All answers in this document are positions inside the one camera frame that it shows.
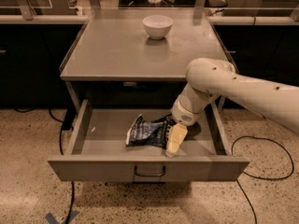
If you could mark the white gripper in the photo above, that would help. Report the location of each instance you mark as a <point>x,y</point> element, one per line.
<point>183,116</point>

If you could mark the blue chip bag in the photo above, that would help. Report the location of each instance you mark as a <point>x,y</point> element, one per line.
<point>149,133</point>

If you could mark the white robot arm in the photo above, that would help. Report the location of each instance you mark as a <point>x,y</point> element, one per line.
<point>208,79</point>

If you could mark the grey open drawer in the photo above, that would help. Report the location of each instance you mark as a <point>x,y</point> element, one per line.
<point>103,156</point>

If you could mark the grey metal counter table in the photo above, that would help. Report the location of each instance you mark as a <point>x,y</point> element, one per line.
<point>115,47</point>

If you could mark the white ceramic bowl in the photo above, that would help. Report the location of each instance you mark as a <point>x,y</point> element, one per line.
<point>157,26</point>

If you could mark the blue tape cross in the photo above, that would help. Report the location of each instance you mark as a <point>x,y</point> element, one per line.
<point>68,218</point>

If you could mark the dark cabinet left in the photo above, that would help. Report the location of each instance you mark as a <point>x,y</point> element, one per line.
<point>30,58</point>

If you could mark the metal drawer handle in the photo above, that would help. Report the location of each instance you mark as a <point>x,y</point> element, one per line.
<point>140,173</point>

